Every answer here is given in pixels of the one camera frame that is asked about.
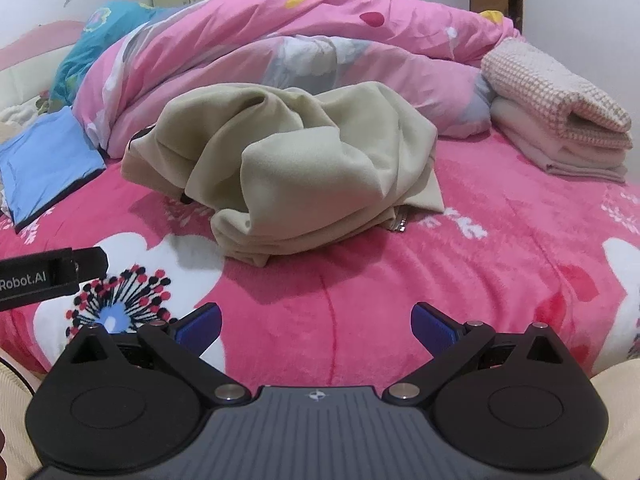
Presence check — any blue folded cloth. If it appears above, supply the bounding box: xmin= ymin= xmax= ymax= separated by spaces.
xmin=0 ymin=107 xmax=107 ymax=233

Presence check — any pink checked folded towel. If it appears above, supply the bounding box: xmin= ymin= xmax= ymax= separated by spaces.
xmin=480 ymin=37 xmax=633 ymax=148

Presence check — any cream folded cloth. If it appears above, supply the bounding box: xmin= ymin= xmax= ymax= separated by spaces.
xmin=490 ymin=97 xmax=628 ymax=183

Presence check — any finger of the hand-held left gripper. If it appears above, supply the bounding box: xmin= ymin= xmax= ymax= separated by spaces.
xmin=70 ymin=246 xmax=109 ymax=283

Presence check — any pink padded headboard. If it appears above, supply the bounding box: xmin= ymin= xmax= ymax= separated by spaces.
xmin=0 ymin=20 xmax=86 ymax=111

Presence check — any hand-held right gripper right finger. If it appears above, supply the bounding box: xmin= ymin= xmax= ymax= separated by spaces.
xmin=385 ymin=302 xmax=583 ymax=405

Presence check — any pink printed quilt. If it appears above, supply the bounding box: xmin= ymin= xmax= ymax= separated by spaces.
xmin=75 ymin=0 xmax=521 ymax=156

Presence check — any pink floral fleece blanket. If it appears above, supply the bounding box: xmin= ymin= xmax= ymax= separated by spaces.
xmin=0 ymin=125 xmax=640 ymax=391

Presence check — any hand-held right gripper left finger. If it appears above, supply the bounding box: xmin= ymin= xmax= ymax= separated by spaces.
xmin=62 ymin=302 xmax=248 ymax=405

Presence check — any beige zip jacket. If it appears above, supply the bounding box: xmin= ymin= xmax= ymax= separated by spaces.
xmin=121 ymin=81 xmax=446 ymax=268

